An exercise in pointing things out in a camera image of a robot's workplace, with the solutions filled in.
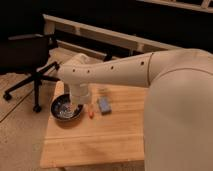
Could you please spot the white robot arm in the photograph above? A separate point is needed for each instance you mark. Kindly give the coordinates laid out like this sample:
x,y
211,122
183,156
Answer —
x,y
178,109

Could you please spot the white wooden bench frame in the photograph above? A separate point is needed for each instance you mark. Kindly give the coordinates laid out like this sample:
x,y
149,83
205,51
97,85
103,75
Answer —
x,y
112,38

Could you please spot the orange red chili pepper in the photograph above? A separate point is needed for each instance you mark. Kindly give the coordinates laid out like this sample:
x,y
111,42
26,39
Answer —
x,y
91,111

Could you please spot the black office chair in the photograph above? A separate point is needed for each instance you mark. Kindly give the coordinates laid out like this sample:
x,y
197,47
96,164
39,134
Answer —
x,y
28,55

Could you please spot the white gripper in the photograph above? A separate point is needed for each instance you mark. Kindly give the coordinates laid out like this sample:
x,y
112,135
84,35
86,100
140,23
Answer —
x,y
80,94

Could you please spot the blue sponge block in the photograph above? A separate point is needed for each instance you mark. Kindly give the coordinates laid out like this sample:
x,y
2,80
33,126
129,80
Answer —
x,y
104,105

